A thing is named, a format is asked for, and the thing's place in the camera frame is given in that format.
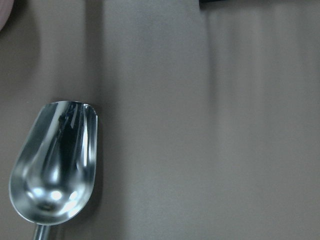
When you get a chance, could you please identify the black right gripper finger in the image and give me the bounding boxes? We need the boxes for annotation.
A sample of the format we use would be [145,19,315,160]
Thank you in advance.
[198,0,317,6]

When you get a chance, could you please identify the metal ice scoop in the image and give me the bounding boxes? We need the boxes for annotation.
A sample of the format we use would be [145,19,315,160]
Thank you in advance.
[8,101,98,240]

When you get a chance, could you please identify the pink bowl with ice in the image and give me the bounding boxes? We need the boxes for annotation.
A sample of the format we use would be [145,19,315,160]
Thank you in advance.
[0,0,14,30]

